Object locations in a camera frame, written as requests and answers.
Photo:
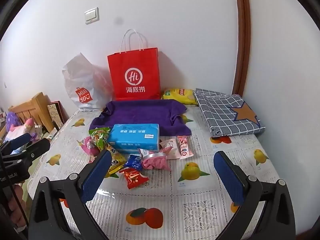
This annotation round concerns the person's left hand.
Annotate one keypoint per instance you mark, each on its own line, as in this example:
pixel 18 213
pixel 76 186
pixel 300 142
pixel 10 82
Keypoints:
pixel 17 205

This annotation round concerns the purple towel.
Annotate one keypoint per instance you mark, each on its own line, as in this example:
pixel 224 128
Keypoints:
pixel 140 115

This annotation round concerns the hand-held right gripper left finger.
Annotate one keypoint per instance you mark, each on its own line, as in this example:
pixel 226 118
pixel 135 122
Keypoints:
pixel 97 177

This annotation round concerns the green snack packet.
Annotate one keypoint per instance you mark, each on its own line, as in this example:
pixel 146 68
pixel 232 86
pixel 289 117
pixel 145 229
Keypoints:
pixel 100 136

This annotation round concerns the yellow chip bag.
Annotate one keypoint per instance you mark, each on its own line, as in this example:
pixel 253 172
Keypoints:
pixel 178 95

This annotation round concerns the grey checked folded cloth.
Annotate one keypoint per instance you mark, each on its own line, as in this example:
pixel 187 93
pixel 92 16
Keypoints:
pixel 225 115

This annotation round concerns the blue snack packet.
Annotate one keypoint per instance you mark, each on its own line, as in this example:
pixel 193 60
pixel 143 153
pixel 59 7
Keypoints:
pixel 133 162

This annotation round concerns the pink crinkled snack packet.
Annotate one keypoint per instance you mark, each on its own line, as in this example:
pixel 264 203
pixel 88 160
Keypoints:
pixel 155 163

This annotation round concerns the fruit print tablecloth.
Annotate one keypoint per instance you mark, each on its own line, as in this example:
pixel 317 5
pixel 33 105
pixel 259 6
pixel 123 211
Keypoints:
pixel 190 200

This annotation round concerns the pink white bar packet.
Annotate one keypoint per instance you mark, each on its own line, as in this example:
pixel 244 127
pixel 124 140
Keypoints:
pixel 184 147

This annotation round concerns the light pink peach packet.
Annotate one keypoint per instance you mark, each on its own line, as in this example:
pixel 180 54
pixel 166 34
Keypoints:
pixel 171 147

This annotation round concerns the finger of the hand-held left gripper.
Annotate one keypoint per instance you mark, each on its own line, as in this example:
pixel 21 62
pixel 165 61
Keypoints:
pixel 37 148
pixel 21 140

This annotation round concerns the white light switch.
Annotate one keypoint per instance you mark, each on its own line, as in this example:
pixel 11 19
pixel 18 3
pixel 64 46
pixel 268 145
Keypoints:
pixel 91 15

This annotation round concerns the white plastic bag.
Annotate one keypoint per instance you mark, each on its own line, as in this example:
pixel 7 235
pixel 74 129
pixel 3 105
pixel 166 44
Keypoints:
pixel 80 80

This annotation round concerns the blue tissue pack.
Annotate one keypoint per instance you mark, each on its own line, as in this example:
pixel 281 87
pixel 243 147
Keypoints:
pixel 132 135

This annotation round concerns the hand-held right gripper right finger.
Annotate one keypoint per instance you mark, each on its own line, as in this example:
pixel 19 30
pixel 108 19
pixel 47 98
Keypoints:
pixel 230 180

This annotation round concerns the pink plush toy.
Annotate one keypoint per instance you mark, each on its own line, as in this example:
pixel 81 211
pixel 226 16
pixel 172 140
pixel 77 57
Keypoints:
pixel 26 123

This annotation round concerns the red paper bag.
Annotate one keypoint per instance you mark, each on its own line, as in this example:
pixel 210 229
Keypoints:
pixel 135 80

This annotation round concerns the pink snack packet yellow ends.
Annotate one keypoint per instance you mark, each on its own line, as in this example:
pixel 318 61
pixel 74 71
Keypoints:
pixel 87 146

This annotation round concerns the red snack packet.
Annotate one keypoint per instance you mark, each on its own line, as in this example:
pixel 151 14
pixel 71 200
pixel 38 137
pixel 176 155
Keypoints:
pixel 133 178

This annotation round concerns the brown wooden door frame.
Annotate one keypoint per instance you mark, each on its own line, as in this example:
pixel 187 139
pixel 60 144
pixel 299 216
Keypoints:
pixel 243 42

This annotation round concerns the wooden headboard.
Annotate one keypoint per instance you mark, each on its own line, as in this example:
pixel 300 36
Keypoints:
pixel 37 105

